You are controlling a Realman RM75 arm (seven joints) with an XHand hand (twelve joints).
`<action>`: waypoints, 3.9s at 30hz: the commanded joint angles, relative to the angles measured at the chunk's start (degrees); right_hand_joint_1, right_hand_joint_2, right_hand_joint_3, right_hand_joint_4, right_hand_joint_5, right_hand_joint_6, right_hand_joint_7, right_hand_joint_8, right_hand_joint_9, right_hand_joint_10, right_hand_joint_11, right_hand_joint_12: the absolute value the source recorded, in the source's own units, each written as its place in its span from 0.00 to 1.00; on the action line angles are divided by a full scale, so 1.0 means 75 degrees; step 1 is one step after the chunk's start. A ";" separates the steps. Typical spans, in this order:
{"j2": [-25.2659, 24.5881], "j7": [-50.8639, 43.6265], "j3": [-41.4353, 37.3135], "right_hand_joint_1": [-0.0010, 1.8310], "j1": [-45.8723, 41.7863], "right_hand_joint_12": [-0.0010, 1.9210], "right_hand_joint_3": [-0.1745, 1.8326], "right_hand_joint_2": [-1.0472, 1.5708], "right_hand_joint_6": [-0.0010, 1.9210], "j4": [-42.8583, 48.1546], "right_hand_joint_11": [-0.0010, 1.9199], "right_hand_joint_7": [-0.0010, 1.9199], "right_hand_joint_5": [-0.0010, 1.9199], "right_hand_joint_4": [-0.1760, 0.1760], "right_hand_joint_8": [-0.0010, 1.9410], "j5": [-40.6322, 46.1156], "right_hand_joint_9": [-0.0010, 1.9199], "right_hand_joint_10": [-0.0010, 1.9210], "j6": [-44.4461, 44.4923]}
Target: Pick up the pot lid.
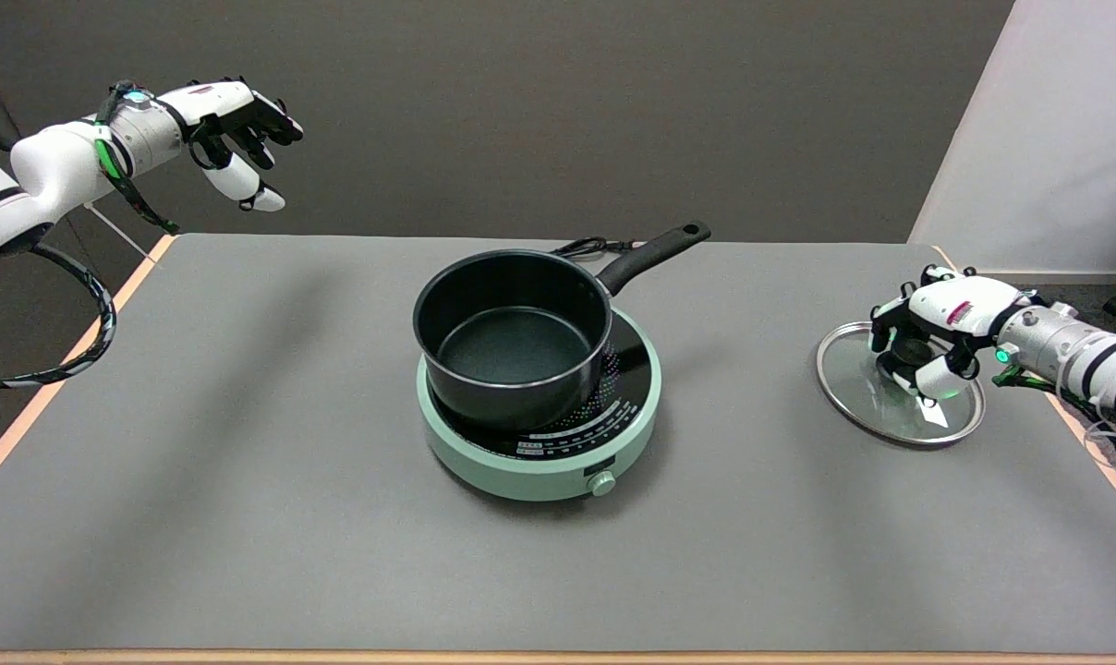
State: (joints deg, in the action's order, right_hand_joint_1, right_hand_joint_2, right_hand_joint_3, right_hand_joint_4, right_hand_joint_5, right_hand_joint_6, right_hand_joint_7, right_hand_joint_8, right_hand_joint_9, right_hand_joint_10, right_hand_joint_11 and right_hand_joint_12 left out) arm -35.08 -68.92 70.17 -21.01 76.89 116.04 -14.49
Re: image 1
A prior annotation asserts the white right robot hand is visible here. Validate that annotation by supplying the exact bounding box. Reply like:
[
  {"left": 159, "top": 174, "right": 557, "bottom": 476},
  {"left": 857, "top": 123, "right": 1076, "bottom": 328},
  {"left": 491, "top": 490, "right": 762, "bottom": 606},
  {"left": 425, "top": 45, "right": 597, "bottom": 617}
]
[{"left": 869, "top": 265, "right": 1032, "bottom": 408}]

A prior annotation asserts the black saucepan with handle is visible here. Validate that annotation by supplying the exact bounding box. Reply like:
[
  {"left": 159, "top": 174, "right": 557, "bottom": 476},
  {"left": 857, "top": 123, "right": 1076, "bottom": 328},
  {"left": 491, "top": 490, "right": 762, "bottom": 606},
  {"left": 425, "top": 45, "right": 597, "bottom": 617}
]
[{"left": 413, "top": 221, "right": 712, "bottom": 433}]

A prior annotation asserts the black braided cable loop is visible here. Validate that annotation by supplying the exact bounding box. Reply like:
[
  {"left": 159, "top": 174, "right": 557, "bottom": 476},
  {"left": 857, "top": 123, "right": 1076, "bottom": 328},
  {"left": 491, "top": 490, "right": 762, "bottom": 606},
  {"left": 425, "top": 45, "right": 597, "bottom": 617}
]
[{"left": 0, "top": 242, "right": 117, "bottom": 389}]

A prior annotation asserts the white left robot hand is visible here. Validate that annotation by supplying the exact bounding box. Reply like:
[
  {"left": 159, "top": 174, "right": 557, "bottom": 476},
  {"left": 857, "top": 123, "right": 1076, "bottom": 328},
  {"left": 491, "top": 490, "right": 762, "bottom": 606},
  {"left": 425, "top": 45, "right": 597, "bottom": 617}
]
[{"left": 161, "top": 77, "right": 305, "bottom": 213}]

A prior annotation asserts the mint green induction cooker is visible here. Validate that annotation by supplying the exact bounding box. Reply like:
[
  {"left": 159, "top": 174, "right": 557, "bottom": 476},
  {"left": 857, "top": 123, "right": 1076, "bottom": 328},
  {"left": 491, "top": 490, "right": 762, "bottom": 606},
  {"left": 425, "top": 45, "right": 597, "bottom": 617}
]
[{"left": 416, "top": 308, "right": 662, "bottom": 502}]

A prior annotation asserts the green black wrist cable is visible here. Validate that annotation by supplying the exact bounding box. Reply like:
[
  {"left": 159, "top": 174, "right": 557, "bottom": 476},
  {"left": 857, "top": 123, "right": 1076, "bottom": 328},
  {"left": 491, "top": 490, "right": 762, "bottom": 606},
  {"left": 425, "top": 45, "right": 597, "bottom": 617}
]
[{"left": 94, "top": 139, "right": 181, "bottom": 235}]

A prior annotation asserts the glass pot lid black knob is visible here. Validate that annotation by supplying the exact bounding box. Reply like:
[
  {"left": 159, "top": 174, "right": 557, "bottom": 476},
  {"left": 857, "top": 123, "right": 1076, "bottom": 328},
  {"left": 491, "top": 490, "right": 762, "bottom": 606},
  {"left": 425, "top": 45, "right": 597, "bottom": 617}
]
[{"left": 817, "top": 321, "right": 987, "bottom": 449}]

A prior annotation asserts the black cooker power cord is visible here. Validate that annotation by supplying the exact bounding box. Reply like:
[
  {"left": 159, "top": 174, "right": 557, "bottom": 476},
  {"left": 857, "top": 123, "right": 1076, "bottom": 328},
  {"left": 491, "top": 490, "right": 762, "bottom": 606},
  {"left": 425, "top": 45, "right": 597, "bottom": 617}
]
[{"left": 551, "top": 237, "right": 647, "bottom": 260}]

